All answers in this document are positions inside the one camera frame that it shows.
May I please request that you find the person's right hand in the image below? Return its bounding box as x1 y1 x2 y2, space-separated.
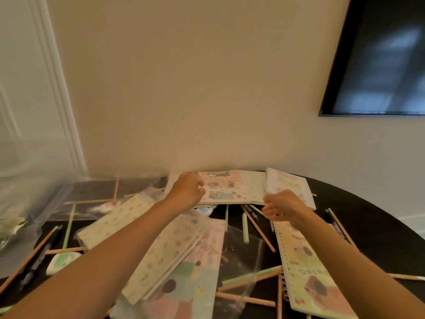
262 190 314 231

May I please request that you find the person's right forearm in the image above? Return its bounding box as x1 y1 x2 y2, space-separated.
297 212 425 319

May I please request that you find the clear plastic storage bin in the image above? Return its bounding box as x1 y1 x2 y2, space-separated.
0 136 79 256

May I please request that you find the person's left hand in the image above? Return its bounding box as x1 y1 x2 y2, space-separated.
165 172 206 210

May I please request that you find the cream small print notebook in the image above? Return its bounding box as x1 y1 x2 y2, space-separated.
121 210 209 306

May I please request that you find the pale green notebook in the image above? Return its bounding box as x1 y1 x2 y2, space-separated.
240 171 268 205

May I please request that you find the white dotted notebook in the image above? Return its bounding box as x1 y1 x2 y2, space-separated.
164 173 182 193

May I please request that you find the black wall television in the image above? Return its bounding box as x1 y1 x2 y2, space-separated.
318 0 425 117

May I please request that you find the person's left forearm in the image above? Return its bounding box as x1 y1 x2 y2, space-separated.
0 199 186 319

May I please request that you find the blue puppy notebook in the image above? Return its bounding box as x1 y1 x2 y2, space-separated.
109 218 227 319

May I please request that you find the yellow brown dog notebook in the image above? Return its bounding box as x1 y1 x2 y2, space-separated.
272 221 359 319

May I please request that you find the white pink correction tape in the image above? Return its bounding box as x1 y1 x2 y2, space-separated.
91 201 120 214

